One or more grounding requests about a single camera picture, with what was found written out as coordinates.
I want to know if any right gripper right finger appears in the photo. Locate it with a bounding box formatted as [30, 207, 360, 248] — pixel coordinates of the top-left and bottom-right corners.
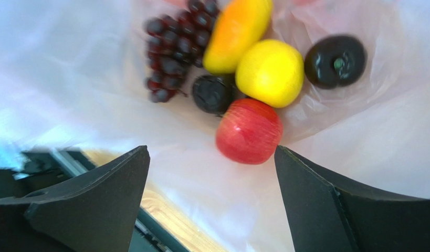
[274, 146, 430, 251]

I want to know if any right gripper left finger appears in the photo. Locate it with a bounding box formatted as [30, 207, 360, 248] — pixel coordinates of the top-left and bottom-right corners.
[0, 146, 150, 251]

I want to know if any red apple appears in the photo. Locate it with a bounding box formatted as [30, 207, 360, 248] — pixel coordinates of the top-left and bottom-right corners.
[215, 98, 284, 165]

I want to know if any pink peach plastic bag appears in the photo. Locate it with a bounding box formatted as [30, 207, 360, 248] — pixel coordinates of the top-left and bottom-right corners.
[0, 1, 430, 251]

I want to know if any dark purple plum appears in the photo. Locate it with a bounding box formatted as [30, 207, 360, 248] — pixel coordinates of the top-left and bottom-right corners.
[304, 35, 367, 89]

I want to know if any yellow lemon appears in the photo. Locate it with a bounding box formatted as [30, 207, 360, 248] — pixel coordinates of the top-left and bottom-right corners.
[235, 39, 305, 108]

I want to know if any dark wrinkled round fruit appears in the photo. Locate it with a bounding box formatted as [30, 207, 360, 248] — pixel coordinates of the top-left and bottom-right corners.
[192, 74, 237, 117]

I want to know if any purple grape bunch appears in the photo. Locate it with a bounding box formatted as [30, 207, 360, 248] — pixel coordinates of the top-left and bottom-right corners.
[144, 1, 220, 103]

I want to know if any yellow orange mango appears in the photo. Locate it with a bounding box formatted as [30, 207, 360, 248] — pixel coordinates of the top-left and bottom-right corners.
[203, 0, 274, 75]

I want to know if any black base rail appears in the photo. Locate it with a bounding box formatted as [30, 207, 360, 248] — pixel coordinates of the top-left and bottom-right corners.
[0, 148, 191, 252]

